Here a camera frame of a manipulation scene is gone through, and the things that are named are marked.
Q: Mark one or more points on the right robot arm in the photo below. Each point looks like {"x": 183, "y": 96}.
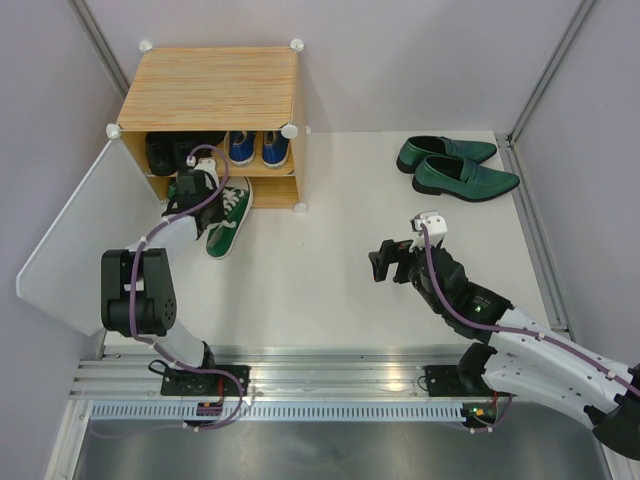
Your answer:
{"x": 511, "y": 354}

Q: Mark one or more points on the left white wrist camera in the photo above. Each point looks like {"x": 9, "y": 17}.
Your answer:
{"x": 207, "y": 164}

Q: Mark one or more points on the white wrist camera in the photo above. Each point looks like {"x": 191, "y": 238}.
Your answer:
{"x": 207, "y": 164}
{"x": 431, "y": 229}

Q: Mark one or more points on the green sneaker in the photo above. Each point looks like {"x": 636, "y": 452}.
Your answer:
{"x": 171, "y": 191}
{"x": 236, "y": 200}

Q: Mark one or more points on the wooden two-shelf shoe cabinet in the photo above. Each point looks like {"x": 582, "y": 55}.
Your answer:
{"x": 222, "y": 89}

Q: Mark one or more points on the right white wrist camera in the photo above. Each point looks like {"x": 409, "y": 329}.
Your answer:
{"x": 431, "y": 229}

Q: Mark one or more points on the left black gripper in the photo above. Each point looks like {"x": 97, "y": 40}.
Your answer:
{"x": 220, "y": 215}

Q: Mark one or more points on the green loafer front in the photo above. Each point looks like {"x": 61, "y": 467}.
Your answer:
{"x": 462, "y": 179}

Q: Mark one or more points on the left aluminium frame post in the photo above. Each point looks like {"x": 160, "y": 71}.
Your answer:
{"x": 92, "y": 30}

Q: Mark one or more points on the blue sneaker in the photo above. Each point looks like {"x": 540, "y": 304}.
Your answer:
{"x": 274, "y": 149}
{"x": 241, "y": 147}

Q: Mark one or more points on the aluminium frame post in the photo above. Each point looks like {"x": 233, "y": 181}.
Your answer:
{"x": 92, "y": 30}
{"x": 568, "y": 39}

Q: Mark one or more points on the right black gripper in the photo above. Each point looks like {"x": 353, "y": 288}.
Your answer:
{"x": 389, "y": 249}

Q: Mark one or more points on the green loafer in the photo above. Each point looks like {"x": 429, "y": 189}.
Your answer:
{"x": 416, "y": 148}
{"x": 462, "y": 179}

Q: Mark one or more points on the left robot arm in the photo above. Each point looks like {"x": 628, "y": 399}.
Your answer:
{"x": 138, "y": 298}

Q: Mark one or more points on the white translucent cabinet door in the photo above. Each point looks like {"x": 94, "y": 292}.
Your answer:
{"x": 112, "y": 207}

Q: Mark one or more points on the aluminium mounting rail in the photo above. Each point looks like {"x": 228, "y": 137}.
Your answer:
{"x": 120, "y": 372}

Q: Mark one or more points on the right aluminium frame post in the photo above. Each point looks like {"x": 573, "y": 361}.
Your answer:
{"x": 568, "y": 39}

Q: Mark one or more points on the black patent shoe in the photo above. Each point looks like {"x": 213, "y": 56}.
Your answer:
{"x": 184, "y": 142}
{"x": 159, "y": 153}

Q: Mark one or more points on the white slotted cable duct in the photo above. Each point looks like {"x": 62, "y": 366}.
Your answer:
{"x": 281, "y": 411}

